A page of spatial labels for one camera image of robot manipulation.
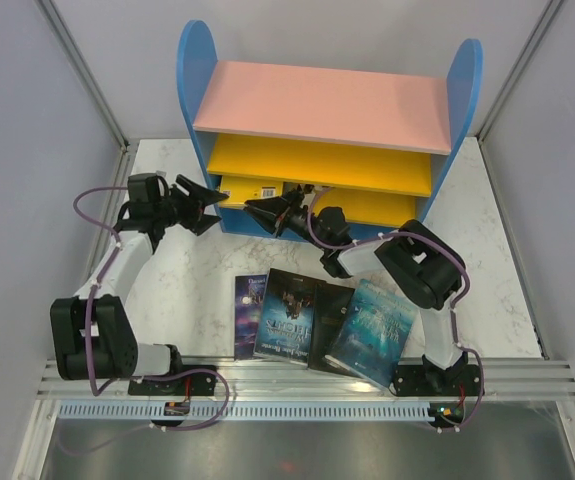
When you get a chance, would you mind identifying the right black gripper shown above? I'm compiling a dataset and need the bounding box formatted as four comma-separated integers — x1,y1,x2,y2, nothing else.
243,188,330,251

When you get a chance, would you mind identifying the right aluminium corner post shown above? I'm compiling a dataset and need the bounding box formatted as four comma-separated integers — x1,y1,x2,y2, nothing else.
475,0,568,144

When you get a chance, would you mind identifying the dark blue starry book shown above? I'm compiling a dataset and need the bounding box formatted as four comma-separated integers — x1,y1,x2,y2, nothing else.
254,268,323,367

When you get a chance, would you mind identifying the left aluminium corner post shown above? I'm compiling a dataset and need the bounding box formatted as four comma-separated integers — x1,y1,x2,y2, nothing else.
36,0,131,151

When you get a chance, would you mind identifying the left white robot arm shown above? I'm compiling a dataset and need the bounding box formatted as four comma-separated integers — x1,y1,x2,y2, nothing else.
50,173,228,395

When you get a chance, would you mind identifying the aluminium mounting rail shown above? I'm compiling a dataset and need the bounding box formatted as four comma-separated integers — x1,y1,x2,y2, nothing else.
36,352,575,401

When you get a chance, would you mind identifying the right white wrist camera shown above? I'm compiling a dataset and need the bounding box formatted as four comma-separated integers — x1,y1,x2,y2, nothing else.
298,183,329,197

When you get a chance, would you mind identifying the aluminium corner post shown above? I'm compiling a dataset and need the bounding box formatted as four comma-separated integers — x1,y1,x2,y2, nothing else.
36,0,131,151
475,0,568,144

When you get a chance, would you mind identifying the yellow book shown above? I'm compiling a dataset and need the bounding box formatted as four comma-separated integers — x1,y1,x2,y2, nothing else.
220,176,283,203

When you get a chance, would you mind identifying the blue pink yellow bookshelf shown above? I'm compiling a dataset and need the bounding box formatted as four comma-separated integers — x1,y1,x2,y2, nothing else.
176,20,484,237

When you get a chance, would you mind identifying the purple Robinson Crusoe book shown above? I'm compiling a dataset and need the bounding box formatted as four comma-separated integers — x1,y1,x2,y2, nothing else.
234,275,267,360

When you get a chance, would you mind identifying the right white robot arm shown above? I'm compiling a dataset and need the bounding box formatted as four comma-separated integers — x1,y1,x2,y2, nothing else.
243,185,470,396

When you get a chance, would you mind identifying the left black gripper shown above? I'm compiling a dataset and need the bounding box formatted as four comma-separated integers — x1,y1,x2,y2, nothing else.
154,175,228,237

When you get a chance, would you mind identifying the blue ocean cover book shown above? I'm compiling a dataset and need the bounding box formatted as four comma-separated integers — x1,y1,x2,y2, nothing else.
325,279,418,389

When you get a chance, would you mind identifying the white slotted cable duct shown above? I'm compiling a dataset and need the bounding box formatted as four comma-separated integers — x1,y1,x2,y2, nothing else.
58,399,434,422

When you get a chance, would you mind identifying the black book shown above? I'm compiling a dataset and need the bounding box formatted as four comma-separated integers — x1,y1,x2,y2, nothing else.
308,283,354,376

